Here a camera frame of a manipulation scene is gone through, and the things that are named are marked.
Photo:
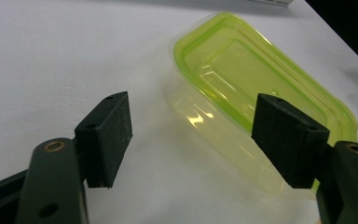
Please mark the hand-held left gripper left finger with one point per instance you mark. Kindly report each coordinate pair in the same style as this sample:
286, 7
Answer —
104, 140

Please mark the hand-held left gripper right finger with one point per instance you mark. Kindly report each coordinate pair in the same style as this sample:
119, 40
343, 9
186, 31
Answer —
289, 146

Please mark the clear plastic container green lid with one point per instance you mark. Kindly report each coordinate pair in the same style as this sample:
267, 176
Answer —
230, 71

